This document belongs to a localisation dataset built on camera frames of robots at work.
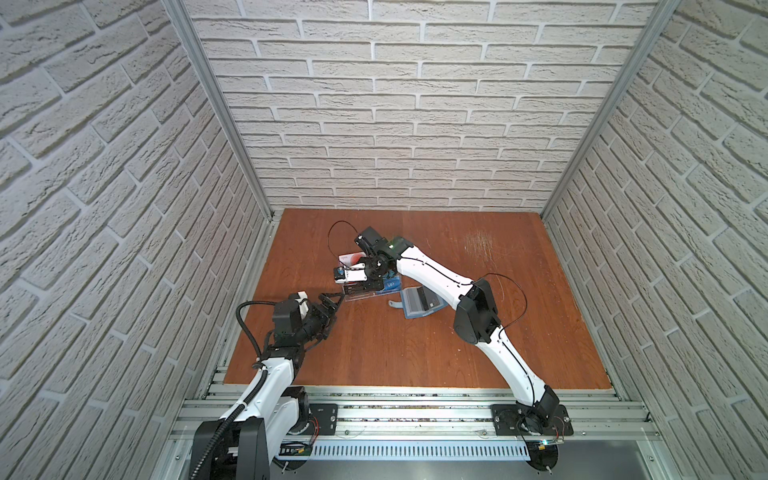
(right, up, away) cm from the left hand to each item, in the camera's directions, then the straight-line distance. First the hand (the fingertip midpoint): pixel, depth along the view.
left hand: (341, 301), depth 84 cm
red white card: (+1, +12, +10) cm, 16 cm away
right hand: (+5, +6, +8) cm, 11 cm away
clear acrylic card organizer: (+3, +1, +11) cm, 12 cm away
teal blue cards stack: (+15, +4, +12) cm, 19 cm away
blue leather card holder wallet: (+23, -2, +8) cm, 25 cm away
